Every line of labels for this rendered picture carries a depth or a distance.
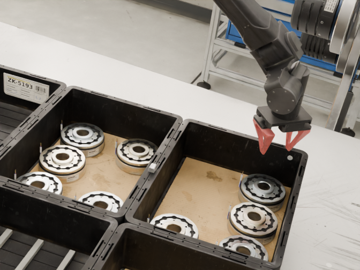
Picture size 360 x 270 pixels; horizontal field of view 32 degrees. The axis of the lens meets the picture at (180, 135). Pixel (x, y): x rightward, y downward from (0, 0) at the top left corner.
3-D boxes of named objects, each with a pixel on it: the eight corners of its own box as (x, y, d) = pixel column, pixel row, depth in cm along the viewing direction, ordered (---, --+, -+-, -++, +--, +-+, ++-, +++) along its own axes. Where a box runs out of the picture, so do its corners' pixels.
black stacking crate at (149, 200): (179, 157, 153) (185, 119, 147) (296, 192, 148) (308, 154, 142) (118, 265, 121) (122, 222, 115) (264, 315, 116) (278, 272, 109)
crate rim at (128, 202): (69, 92, 154) (69, 83, 152) (184, 125, 148) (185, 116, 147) (-22, 183, 121) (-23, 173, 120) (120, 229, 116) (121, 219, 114)
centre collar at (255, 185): (256, 178, 142) (257, 175, 142) (276, 186, 141) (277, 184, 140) (249, 189, 138) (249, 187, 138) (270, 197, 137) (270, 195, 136)
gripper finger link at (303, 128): (304, 157, 134) (314, 121, 129) (275, 161, 132) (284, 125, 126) (289, 139, 139) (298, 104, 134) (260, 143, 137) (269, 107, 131)
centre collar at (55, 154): (58, 149, 141) (58, 147, 141) (77, 156, 140) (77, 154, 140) (47, 160, 137) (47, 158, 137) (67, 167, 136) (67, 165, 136)
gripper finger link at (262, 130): (289, 159, 133) (299, 123, 127) (260, 163, 130) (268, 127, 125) (275, 141, 138) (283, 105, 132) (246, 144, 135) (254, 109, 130)
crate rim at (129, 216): (184, 125, 148) (185, 116, 147) (307, 160, 143) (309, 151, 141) (120, 229, 116) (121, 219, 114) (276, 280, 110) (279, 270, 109)
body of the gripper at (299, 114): (311, 126, 129) (320, 96, 125) (268, 131, 126) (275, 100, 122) (296, 109, 134) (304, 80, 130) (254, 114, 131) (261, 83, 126)
